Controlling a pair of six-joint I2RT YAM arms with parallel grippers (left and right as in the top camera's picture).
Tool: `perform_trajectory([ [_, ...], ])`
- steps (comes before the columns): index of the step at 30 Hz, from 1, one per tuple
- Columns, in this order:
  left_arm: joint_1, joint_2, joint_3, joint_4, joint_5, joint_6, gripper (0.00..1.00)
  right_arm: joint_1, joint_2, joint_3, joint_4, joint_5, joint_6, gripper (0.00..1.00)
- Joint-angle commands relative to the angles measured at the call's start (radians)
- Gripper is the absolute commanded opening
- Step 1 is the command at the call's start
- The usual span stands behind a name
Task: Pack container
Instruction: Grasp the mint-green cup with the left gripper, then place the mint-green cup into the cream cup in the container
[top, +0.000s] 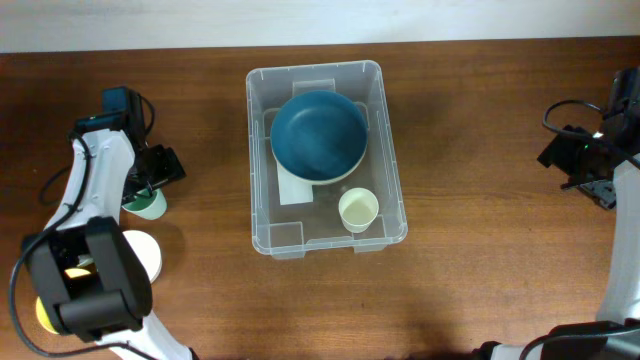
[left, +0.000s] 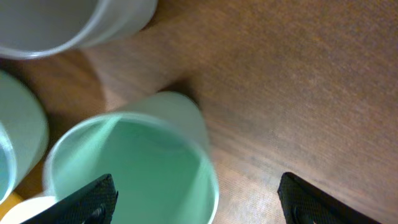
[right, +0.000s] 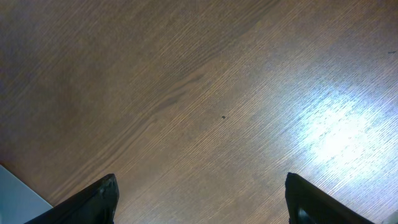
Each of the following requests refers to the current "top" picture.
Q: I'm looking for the mint green plastic cup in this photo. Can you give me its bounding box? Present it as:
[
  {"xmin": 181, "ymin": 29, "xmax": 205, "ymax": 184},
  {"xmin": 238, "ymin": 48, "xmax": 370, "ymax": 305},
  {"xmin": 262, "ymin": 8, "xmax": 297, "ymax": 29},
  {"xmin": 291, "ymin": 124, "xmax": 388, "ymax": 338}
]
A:
[{"xmin": 122, "ymin": 189, "xmax": 168, "ymax": 220}]

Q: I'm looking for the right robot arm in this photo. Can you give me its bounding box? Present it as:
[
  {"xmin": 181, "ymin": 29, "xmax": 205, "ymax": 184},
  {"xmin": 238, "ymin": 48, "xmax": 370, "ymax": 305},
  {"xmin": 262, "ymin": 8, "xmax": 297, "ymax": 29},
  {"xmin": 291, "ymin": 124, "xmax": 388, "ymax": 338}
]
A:
[{"xmin": 472, "ymin": 68, "xmax": 639, "ymax": 360}]

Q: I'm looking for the cream large bowl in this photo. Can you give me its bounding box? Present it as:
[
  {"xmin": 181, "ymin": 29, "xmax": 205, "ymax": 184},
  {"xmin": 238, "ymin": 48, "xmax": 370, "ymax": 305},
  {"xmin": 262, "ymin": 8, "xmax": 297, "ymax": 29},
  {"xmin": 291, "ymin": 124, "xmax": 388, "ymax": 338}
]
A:
[{"xmin": 273, "ymin": 151, "xmax": 367, "ymax": 186}]

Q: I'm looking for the white label sticker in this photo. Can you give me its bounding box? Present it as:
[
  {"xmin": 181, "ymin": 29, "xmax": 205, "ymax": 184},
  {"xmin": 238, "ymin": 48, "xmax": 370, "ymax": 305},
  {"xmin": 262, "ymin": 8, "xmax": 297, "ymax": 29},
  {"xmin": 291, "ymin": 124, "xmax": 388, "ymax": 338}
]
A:
[{"xmin": 277, "ymin": 164, "xmax": 313, "ymax": 206}]

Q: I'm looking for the cream plastic cup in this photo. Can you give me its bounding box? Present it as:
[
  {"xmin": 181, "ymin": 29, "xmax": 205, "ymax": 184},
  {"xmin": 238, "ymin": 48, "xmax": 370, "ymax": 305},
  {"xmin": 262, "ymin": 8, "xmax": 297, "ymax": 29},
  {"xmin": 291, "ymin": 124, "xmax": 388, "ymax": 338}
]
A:
[{"xmin": 338, "ymin": 188, "xmax": 380, "ymax": 233}]

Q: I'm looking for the clear plastic storage container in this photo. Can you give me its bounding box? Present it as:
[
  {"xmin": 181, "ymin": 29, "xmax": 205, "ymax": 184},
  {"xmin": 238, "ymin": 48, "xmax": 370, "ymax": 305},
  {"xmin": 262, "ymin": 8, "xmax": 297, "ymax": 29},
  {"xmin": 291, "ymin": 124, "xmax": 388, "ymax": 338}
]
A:
[{"xmin": 246, "ymin": 60, "xmax": 408, "ymax": 259}]

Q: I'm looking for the blue large bowl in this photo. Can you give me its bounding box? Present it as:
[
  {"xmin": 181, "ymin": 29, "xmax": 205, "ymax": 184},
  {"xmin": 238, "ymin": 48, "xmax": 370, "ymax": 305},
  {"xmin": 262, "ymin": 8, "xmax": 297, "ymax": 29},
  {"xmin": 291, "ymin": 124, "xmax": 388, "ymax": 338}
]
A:
[{"xmin": 270, "ymin": 90, "xmax": 368, "ymax": 183}]

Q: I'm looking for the yellow small bowl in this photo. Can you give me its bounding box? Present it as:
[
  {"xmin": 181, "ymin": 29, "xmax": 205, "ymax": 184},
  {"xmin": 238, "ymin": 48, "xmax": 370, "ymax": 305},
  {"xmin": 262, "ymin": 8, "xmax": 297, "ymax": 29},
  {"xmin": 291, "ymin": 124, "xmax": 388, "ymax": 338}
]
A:
[{"xmin": 35, "ymin": 268, "xmax": 91, "ymax": 335}]

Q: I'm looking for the white small bowl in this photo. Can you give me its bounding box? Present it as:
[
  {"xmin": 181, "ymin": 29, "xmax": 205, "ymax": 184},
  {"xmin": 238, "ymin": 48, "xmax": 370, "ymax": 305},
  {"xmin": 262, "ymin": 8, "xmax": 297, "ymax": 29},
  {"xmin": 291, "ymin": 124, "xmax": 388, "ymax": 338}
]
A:
[{"xmin": 123, "ymin": 230, "xmax": 162, "ymax": 283}]

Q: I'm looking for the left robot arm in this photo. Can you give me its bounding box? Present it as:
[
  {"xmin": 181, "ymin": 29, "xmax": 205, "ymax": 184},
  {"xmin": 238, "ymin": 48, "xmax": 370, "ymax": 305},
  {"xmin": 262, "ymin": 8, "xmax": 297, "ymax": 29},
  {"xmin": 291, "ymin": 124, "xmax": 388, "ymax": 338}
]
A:
[{"xmin": 8, "ymin": 86, "xmax": 196, "ymax": 359}]

